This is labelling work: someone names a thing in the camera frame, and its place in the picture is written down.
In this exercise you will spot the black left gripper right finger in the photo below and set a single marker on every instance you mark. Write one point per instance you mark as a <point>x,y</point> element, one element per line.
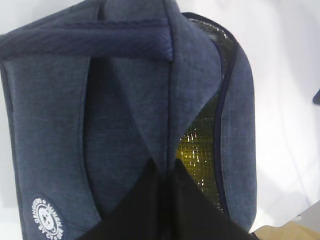
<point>195,217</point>

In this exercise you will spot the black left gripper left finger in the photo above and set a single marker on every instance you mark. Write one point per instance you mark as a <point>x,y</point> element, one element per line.
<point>141,215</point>

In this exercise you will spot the dark blue lunch bag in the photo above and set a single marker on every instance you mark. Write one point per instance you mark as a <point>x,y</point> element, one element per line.
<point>94,91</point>

